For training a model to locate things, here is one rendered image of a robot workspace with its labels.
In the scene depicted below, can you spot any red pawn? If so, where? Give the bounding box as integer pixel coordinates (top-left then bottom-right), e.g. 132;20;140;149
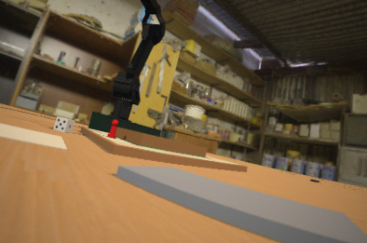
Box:
107;120;119;139

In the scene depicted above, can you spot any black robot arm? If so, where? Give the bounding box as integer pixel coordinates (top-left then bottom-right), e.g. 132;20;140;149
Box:
112;0;166;122

